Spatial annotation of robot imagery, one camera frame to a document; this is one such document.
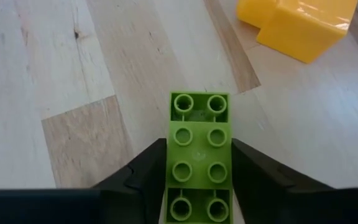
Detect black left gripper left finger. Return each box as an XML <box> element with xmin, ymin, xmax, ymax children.
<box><xmin>0</xmin><ymin>138</ymin><xmax>168</xmax><ymax>224</ymax></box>

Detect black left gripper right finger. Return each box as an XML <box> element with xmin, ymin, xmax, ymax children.
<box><xmin>231</xmin><ymin>138</ymin><xmax>358</xmax><ymax>224</ymax></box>

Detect lime green toy block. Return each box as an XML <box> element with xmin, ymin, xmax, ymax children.
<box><xmin>164</xmin><ymin>91</ymin><xmax>234</xmax><ymax>224</ymax></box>

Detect yellow toy block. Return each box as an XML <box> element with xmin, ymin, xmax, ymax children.
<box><xmin>236</xmin><ymin>0</ymin><xmax>358</xmax><ymax>65</ymax></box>

